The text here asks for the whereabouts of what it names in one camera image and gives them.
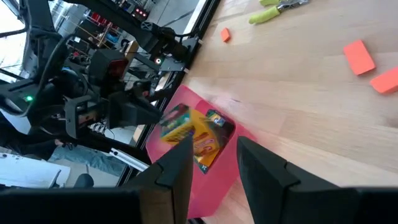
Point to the person's hand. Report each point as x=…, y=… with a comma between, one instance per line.
x=59, y=143

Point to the red plastic bin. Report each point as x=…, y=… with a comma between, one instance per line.
x=217, y=186

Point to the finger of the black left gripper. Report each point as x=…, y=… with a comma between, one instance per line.
x=130, y=113

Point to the silver aluminium rail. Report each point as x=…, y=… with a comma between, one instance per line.
x=130, y=160

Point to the green yellow washable crayon box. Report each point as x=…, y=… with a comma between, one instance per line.
x=174, y=124

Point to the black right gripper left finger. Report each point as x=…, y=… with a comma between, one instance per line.
x=124, y=207

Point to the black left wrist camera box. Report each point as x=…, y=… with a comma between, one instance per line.
x=109, y=68

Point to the white table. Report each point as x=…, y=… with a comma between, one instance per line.
x=28, y=171

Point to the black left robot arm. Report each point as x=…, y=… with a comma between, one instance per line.
x=46, y=46

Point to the person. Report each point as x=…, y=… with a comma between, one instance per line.
x=90, y=160

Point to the black chair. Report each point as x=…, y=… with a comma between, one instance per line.
x=84, y=181

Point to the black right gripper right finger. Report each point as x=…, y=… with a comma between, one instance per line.
x=311, y=205

